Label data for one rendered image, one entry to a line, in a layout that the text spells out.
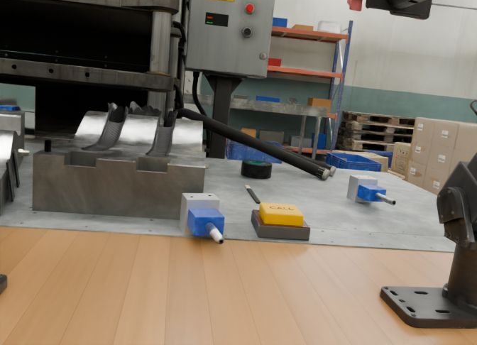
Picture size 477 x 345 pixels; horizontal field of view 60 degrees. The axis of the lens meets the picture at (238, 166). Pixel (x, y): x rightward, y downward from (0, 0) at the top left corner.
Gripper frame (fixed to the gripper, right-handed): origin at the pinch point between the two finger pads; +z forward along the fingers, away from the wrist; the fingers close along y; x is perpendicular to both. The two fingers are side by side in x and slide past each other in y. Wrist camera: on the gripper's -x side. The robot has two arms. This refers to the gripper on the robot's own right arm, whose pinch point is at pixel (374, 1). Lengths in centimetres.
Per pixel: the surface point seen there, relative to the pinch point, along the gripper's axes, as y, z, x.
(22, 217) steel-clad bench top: 56, -15, 40
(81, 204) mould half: 48, -11, 39
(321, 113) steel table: -113, 339, 28
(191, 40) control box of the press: 32, 75, 2
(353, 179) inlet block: -5.2, 8.6, 35.3
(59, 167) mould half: 51, -11, 33
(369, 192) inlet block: -6.5, 3.1, 36.6
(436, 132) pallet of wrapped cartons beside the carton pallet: -241, 330, 36
